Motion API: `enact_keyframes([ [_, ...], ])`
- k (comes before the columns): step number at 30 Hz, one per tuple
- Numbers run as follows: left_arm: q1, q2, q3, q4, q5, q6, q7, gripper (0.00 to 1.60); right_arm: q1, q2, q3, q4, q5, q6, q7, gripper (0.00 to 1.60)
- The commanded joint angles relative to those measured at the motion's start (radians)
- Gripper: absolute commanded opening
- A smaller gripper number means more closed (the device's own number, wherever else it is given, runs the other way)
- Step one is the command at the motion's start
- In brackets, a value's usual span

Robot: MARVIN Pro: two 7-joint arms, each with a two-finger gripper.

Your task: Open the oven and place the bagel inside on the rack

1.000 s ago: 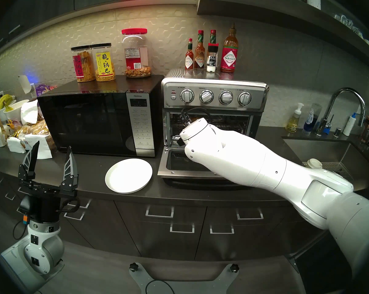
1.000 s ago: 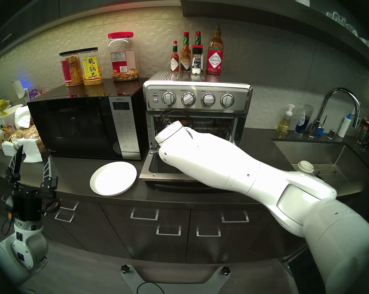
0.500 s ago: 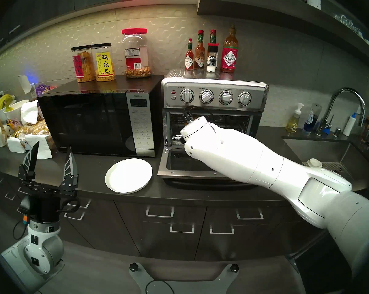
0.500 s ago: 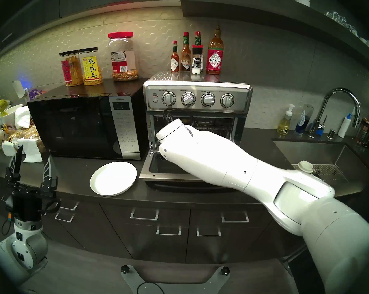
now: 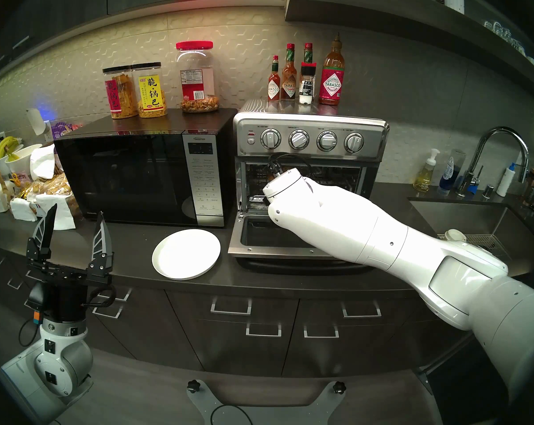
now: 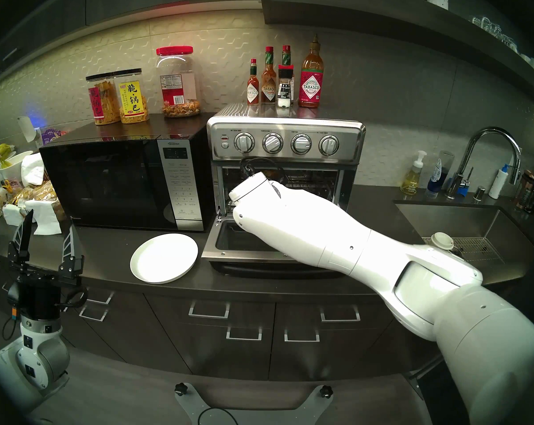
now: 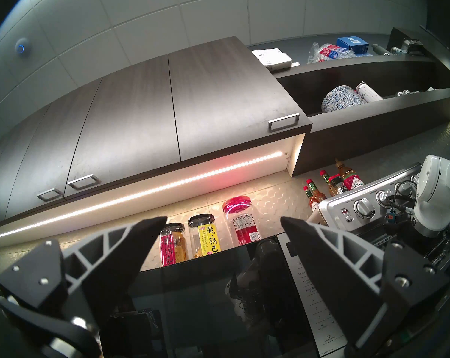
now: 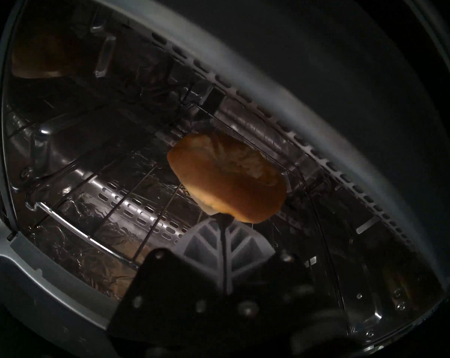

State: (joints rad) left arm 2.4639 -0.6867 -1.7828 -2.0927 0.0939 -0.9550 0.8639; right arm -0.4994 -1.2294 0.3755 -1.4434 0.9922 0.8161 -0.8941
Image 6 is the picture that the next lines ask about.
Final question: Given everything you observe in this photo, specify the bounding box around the snack jar yellow label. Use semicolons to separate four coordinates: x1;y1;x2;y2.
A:
114;69;149;124

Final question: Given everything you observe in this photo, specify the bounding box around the dark wood upper cabinet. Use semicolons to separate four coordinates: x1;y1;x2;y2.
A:
0;0;270;95

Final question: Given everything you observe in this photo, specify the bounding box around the clear drinking glasses row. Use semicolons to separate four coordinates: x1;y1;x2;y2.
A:
471;16;519;53

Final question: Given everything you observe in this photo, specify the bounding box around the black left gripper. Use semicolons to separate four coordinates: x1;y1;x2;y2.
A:
8;209;84;320

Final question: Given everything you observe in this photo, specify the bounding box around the large jar red lid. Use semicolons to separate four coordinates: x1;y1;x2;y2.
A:
156;46;201;118

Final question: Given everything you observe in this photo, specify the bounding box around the crumpled white paper bag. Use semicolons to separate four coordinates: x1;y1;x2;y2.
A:
21;153;45;186

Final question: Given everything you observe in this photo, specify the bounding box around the dark wood wall shelf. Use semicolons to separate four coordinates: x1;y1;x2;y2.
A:
262;0;534;110

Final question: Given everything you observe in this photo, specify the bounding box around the purple snack bag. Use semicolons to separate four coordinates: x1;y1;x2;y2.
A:
41;127;68;145

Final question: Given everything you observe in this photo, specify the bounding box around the chrome gooseneck faucet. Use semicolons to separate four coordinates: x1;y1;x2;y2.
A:
445;127;523;200

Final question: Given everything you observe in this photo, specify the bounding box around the large Tabasco sauce bottle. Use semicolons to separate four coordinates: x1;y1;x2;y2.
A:
298;35;325;108

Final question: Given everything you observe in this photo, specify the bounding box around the white bottle blue cap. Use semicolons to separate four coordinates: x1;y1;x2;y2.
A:
488;164;509;200

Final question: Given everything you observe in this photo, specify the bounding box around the stainless steel toaster oven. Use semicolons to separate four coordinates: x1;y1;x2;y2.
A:
207;102;366;229

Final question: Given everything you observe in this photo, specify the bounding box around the blue dish soap bottle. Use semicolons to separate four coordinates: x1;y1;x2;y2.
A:
426;151;454;194

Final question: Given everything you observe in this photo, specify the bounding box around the white round plate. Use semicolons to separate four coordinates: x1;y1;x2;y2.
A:
130;233;199;284

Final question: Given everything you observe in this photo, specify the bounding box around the glass toaster oven door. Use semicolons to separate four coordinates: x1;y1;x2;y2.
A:
202;216;351;278

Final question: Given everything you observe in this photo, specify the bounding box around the white bowl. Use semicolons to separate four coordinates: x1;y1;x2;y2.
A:
0;151;33;183

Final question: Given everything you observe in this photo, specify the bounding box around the bagged bread loaf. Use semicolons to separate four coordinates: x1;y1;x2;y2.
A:
10;181;68;221

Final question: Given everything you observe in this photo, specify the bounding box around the paper coffee cup white lid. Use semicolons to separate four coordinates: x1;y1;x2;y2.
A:
430;232;455;251

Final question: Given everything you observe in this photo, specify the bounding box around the yellow soap pump dispenser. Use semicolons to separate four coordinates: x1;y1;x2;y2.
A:
400;151;427;195

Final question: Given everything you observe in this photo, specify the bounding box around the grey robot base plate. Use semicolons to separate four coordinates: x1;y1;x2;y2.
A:
175;382;334;425

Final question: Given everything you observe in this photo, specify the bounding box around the dark glass jar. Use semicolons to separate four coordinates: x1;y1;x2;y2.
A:
515;170;534;212

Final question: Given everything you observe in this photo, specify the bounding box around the black capped salt shaker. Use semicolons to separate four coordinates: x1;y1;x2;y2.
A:
277;65;294;108

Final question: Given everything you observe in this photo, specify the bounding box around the wire sink rack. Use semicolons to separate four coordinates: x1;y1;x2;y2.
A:
423;236;506;264

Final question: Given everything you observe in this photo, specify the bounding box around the medium orange Tabasco bottle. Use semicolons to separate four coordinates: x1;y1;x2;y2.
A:
261;46;277;105

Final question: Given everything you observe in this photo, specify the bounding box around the small red Tabasco bottle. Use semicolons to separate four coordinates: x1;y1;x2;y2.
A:
247;59;260;106

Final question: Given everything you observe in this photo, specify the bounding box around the black microwave oven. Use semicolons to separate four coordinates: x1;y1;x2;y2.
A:
40;113;216;231

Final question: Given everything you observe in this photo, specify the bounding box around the white paper wall note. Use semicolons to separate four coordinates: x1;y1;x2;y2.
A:
18;116;37;143

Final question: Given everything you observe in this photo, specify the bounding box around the snack jar red label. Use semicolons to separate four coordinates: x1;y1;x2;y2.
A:
86;73;120;126

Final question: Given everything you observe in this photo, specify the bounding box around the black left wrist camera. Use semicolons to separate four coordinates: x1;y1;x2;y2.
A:
6;283;22;321

